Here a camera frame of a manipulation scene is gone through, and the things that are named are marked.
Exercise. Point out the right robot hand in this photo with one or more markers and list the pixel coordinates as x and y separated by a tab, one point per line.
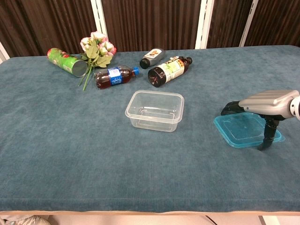
269	103

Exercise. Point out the small grey squeeze bottle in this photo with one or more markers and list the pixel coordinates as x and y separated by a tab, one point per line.
153	56

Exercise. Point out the cola bottle blue label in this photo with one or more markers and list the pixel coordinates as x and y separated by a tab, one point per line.
114	76

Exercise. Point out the blue translucent plastic lid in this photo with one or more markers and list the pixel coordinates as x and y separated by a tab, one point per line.
241	131

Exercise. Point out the teal table cloth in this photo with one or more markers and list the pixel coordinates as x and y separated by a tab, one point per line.
70	152

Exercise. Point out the pink artificial flower bouquet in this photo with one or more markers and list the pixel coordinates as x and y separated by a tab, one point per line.
96	52

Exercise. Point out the dark bottle white green label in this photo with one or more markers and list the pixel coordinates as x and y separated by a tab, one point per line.
171	69

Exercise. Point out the green chips can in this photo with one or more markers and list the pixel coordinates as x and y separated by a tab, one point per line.
64	61

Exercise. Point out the white crumpled plastic bag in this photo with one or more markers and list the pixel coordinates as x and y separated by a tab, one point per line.
23	220

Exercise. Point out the clear plastic food container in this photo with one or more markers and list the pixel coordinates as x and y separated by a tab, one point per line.
153	110

